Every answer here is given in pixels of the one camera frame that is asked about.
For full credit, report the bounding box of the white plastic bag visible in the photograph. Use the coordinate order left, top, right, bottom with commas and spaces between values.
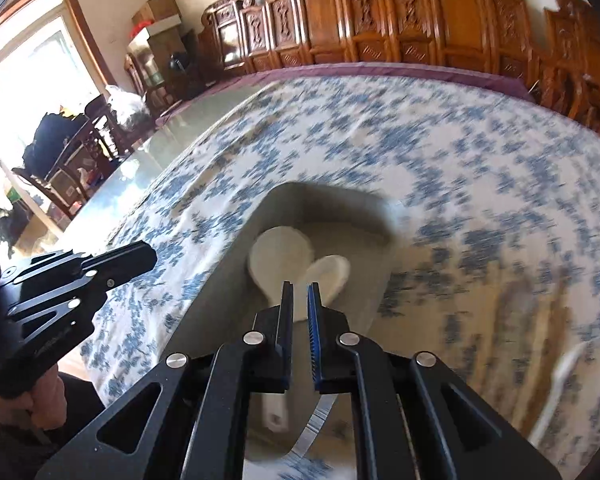
104, 84, 152, 127

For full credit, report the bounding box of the white chopstick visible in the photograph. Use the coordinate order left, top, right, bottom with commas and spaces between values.
527, 345, 588, 441

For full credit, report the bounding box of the brown cardboard box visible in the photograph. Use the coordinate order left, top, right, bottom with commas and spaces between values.
131, 0, 182, 25

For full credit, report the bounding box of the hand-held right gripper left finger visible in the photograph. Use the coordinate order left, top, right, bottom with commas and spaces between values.
35, 281, 295, 480

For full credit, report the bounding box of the window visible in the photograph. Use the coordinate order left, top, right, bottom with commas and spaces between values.
0, 0, 117, 171

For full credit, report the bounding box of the dark wooden chair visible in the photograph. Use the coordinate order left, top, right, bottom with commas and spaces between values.
11, 95, 133, 221

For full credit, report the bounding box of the stainless steel tray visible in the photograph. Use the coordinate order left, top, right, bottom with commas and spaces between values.
167, 180, 406, 463

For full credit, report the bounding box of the row of carved wooden chairs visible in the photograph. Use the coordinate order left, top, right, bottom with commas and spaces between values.
200, 0, 600, 136

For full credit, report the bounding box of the white spoon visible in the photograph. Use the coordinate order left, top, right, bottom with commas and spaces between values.
247, 226, 313, 431
300, 255, 352, 321

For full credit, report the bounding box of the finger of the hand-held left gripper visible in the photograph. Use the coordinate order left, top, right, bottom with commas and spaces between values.
17, 241, 157, 274
0, 258, 158, 372

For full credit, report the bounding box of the glass display cabinet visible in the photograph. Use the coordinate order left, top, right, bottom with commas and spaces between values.
125, 34, 201, 107

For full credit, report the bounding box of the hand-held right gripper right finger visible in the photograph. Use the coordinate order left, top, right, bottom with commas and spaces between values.
307, 282, 563, 480

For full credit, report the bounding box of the black bag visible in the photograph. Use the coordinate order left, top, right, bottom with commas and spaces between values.
22, 111, 90, 172

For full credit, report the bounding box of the person's left hand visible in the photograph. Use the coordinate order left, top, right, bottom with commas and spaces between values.
0, 372, 65, 428

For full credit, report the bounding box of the blue floral tablecloth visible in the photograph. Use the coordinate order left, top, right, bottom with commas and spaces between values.
77, 77, 600, 480

